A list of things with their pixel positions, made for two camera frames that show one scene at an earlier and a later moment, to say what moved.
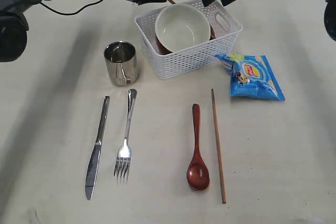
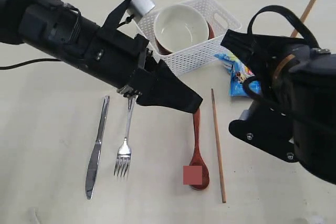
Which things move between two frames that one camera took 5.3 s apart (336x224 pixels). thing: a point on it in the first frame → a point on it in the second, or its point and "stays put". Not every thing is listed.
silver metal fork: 123,163 stays put
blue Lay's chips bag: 252,77 stays put
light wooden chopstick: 171,0 → 293,34
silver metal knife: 93,163 stays put
